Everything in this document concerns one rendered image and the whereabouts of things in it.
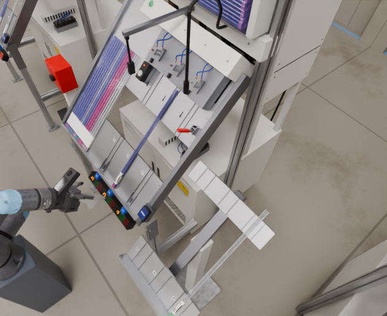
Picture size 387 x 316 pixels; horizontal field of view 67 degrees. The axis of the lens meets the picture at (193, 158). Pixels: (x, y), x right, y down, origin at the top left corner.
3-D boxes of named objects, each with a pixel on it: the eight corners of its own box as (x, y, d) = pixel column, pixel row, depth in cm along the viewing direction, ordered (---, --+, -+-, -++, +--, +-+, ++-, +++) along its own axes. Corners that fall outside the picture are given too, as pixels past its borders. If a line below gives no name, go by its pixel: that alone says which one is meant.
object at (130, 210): (145, 218, 125) (134, 221, 119) (73, 126, 153) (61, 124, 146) (147, 215, 125) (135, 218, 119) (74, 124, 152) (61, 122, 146)
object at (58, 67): (83, 163, 219) (46, 82, 156) (68, 143, 229) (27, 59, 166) (111, 148, 229) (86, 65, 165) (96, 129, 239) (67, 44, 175)
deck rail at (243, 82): (148, 221, 124) (138, 224, 119) (145, 217, 125) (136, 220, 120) (253, 79, 102) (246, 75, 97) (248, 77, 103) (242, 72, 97)
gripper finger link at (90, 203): (102, 209, 117) (78, 205, 113) (106, 195, 116) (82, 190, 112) (102, 212, 114) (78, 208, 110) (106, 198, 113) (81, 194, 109)
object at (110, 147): (143, 217, 123) (138, 217, 120) (69, 123, 150) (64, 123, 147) (167, 184, 117) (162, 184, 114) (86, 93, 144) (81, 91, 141)
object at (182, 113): (196, 149, 113) (189, 148, 109) (107, 63, 140) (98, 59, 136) (248, 76, 102) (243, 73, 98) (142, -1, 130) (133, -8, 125)
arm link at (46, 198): (31, 184, 101) (44, 194, 96) (44, 184, 104) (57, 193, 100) (27, 204, 102) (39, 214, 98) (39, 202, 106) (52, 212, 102)
